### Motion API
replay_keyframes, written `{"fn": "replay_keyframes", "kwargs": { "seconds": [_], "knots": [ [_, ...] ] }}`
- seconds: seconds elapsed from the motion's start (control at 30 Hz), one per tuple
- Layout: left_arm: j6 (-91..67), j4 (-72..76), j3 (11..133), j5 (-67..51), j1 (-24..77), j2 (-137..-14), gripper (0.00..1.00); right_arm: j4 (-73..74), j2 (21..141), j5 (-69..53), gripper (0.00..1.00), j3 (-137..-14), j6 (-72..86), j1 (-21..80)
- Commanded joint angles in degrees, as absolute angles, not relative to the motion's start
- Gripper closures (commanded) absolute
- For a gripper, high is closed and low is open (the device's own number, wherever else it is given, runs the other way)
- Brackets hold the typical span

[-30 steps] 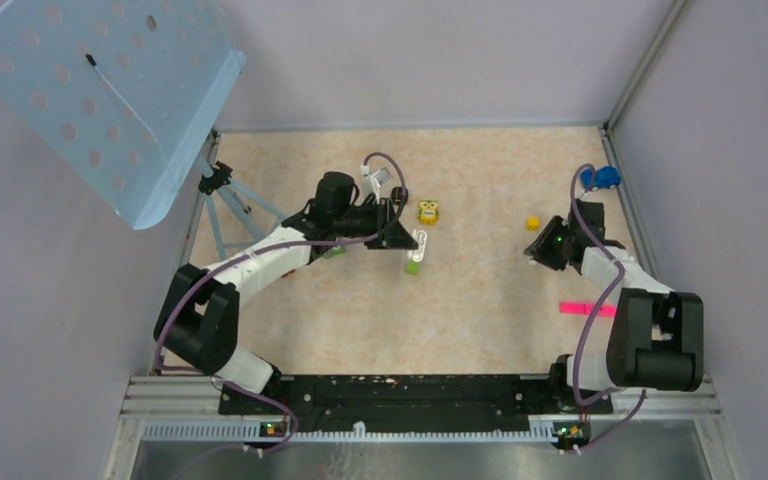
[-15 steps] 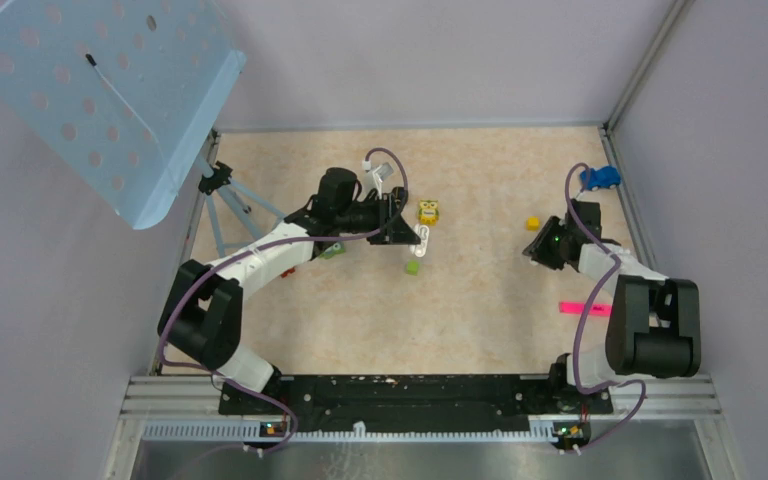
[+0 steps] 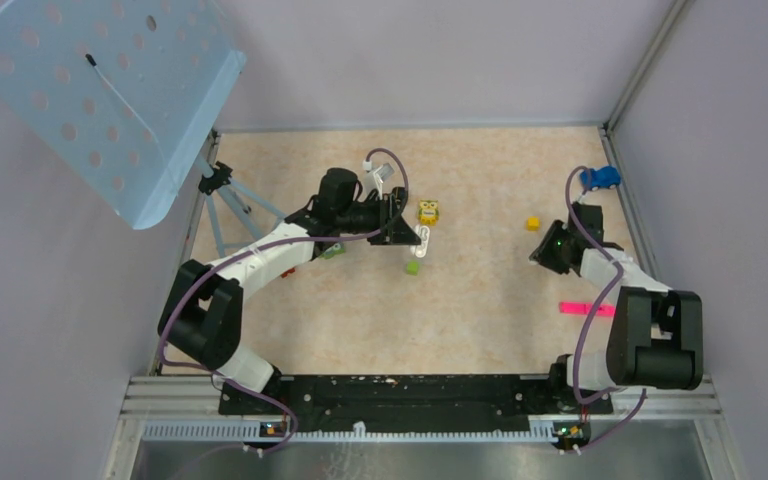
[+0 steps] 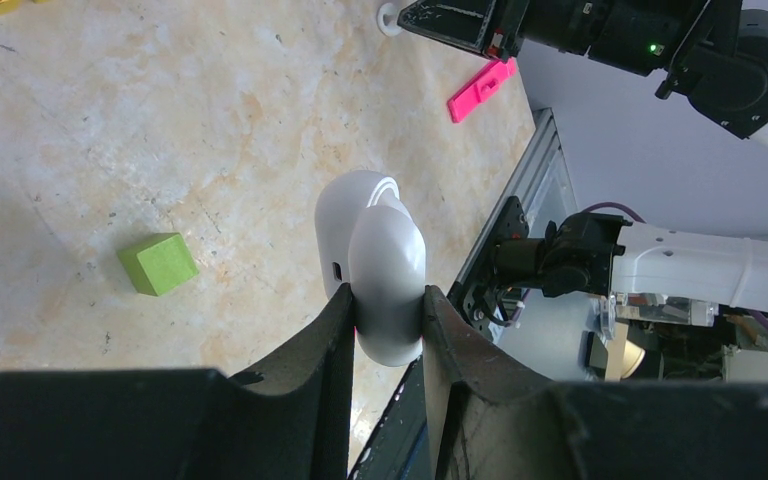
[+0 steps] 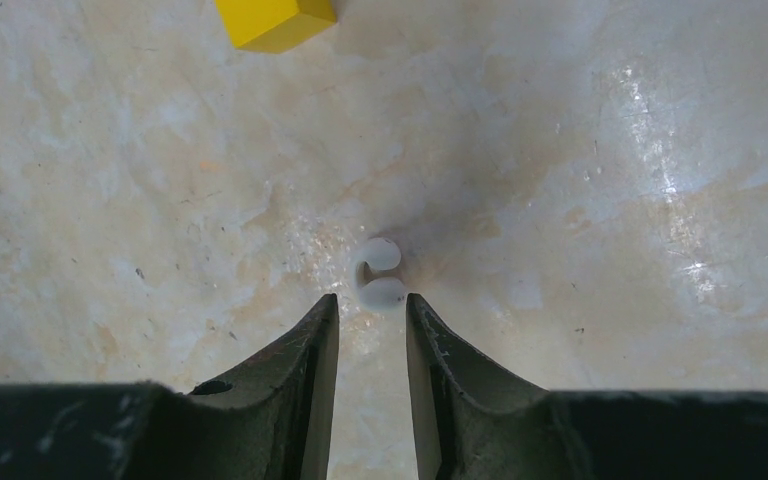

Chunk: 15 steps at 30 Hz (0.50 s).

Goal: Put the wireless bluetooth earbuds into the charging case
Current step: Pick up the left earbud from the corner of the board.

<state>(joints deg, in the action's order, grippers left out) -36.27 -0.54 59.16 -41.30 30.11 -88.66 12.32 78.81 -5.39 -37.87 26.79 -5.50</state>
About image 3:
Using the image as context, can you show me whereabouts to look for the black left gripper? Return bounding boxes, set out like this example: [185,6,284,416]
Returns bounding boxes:
[337,193,421,245]

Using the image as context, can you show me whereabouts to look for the white earbud charging case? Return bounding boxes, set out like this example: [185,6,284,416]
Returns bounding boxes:
[410,224,432,260]

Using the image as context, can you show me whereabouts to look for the black earbud charging case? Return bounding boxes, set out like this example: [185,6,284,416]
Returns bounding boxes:
[391,187,408,203]

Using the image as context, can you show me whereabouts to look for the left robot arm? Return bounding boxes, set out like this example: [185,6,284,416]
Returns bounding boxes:
[158,168,421,414]

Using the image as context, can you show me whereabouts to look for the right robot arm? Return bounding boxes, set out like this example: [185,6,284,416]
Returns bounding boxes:
[529,202,704,412]

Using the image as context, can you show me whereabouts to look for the green wooden cube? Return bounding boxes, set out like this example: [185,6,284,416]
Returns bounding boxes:
[405,260,421,276]

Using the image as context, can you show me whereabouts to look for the yellow owl block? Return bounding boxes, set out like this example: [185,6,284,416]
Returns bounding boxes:
[417,199,440,227]

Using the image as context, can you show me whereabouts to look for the yellow wooden cube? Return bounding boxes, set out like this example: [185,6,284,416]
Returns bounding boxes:
[525,216,541,232]

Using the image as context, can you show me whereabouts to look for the pink plastic clip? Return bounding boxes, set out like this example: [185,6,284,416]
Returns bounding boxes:
[559,302,615,318]

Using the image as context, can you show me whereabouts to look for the green owl block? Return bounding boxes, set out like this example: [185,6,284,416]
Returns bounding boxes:
[322,242,346,259]

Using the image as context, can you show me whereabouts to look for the blue toy car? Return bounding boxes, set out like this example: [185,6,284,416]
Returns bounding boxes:
[579,166,622,191]

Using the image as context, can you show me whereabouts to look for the light blue tripod stand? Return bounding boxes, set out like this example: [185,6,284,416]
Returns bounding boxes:
[194,129,286,257]

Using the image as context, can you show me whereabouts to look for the light blue perforated tray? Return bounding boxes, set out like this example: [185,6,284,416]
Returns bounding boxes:
[0,1,246,230]

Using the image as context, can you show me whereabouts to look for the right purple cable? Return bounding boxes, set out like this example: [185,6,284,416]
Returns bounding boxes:
[564,165,649,454]

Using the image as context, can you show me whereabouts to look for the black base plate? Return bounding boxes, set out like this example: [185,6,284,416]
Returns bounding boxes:
[218,374,613,434]

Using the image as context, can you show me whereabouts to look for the aluminium frame rail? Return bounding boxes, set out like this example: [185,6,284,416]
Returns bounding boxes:
[120,374,722,445]

